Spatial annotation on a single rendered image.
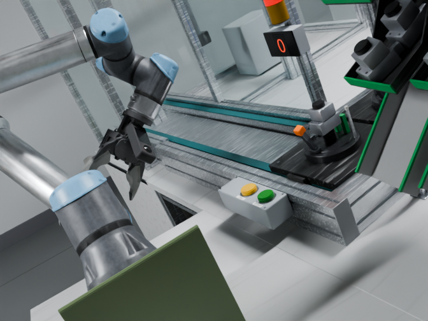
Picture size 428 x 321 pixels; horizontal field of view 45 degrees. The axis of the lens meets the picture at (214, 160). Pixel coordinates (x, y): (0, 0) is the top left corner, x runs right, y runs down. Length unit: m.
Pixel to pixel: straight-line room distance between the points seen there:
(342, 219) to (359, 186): 0.08
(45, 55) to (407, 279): 0.85
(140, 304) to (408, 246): 0.54
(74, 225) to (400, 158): 0.63
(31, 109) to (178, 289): 3.28
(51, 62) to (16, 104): 2.93
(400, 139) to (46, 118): 3.34
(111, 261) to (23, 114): 3.23
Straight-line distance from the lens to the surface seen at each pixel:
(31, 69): 1.17
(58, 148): 4.17
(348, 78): 0.99
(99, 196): 0.99
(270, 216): 1.18
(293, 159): 1.30
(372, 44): 0.94
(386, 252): 1.10
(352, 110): 1.45
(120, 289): 0.89
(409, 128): 1.05
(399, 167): 1.04
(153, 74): 1.24
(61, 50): 1.17
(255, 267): 1.18
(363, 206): 1.15
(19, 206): 4.30
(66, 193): 1.00
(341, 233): 1.12
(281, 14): 1.38
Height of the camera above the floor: 1.55
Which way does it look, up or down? 23 degrees down
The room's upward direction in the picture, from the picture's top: 25 degrees counter-clockwise
